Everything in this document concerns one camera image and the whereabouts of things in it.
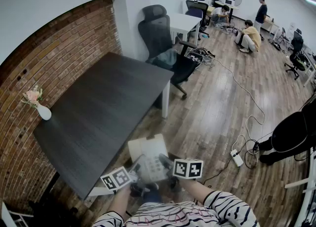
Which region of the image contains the black mesh office chair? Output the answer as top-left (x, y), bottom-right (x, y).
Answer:
top-left (137, 4), bottom-right (198, 100)

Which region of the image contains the white round vase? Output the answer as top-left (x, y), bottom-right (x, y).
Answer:
top-left (37, 104), bottom-right (52, 121)

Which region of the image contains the white metal shelf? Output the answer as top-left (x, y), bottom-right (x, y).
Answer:
top-left (0, 200), bottom-right (28, 227)

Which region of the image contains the black chair with armrest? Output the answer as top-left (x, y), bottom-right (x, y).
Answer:
top-left (26, 171), bottom-right (79, 224)

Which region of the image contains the white desk telephone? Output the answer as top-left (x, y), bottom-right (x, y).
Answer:
top-left (127, 133), bottom-right (171, 183)

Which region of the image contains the person's right forearm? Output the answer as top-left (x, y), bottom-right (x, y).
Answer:
top-left (181, 178), bottom-right (216, 206)

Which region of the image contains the white table leg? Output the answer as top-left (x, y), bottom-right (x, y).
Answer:
top-left (161, 79), bottom-right (171, 119)

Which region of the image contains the teal jacket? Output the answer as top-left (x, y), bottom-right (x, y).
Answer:
top-left (147, 49), bottom-right (179, 70)

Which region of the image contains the long white cable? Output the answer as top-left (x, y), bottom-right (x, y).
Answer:
top-left (214, 57), bottom-right (266, 153)

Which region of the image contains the pile of cables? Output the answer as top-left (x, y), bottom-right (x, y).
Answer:
top-left (187, 47), bottom-right (216, 67)

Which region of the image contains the white power strip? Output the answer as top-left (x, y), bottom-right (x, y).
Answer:
top-left (230, 149), bottom-right (244, 167)

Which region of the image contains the person's left forearm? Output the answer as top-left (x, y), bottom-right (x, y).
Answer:
top-left (107, 186), bottom-right (132, 219)

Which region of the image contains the black swivel chair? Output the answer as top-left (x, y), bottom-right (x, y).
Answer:
top-left (283, 30), bottom-right (308, 81)

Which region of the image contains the pink flower bouquet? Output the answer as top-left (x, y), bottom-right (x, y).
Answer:
top-left (20, 85), bottom-right (44, 110)

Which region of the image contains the small white table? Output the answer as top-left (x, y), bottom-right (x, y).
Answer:
top-left (168, 13), bottom-right (203, 42)

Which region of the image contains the dark blue office chair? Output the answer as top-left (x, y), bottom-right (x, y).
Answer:
top-left (184, 0), bottom-right (210, 37)

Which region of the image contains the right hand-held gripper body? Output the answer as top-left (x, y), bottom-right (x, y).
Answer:
top-left (167, 157), bottom-right (204, 192)

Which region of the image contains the light wooden desk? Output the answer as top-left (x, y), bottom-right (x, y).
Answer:
top-left (261, 15), bottom-right (281, 35)

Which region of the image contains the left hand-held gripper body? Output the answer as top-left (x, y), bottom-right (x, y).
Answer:
top-left (100, 166), bottom-right (159, 197)

